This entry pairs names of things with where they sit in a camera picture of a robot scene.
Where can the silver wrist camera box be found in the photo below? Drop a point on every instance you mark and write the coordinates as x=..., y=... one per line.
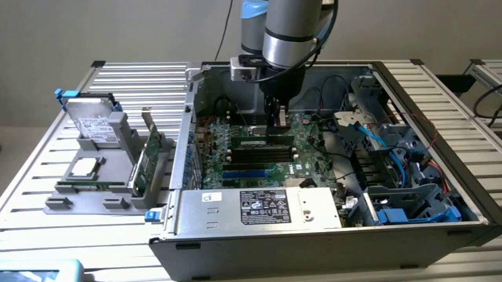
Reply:
x=238, y=69

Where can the silver hard disk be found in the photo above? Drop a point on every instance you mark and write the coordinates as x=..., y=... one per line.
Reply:
x=92, y=123

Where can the grey parts rack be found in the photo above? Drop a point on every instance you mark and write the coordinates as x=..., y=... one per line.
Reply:
x=113, y=202

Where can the green graphics card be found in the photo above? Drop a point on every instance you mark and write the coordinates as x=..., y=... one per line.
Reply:
x=150, y=152

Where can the silver drive bay bracket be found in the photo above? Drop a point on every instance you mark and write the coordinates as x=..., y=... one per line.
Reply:
x=351, y=120

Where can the silver chipset heatsink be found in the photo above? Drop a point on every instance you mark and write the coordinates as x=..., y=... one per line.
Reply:
x=296, y=183

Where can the teal device with screen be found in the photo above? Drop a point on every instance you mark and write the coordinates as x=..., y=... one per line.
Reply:
x=38, y=271

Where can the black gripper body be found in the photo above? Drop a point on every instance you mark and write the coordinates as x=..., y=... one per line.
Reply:
x=280, y=85

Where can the black expansion slot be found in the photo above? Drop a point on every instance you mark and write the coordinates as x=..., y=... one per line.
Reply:
x=244, y=167

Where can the blue disk caddy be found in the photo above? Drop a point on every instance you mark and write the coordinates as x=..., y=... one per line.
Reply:
x=66, y=94

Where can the blue disk bay bracket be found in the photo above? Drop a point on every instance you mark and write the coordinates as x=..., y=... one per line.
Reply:
x=393, y=216

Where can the grey disk bay cage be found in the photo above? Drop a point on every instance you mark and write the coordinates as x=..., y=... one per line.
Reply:
x=427, y=191

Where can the silver power supply unit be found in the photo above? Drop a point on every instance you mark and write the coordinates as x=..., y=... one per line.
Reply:
x=234, y=211

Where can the black RAM slot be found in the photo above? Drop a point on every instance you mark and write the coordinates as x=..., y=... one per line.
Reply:
x=260, y=154
x=260, y=150
x=260, y=159

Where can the blue expansion slot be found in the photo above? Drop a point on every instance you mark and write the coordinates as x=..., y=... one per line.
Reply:
x=247, y=174

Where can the open grey PC case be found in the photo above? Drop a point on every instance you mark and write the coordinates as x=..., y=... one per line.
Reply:
x=273, y=255

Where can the neighbouring metal slat table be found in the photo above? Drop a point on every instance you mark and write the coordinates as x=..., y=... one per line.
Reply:
x=485, y=72

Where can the blue case latch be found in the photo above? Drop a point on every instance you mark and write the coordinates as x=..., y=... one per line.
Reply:
x=152, y=216

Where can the silver CPU socket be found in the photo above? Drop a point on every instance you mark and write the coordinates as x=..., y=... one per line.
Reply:
x=257, y=130

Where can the silver case side latch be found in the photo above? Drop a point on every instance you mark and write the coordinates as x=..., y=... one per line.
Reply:
x=193, y=72

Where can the green Dell motherboard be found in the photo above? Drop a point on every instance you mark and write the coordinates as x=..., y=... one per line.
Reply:
x=309, y=170

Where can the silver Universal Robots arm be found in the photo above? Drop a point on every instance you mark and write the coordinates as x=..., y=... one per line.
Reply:
x=281, y=29

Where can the green RAM stick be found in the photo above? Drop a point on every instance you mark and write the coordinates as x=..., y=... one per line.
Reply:
x=259, y=142
x=97, y=185

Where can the silver CPU chip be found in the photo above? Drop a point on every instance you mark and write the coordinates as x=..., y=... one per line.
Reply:
x=84, y=167

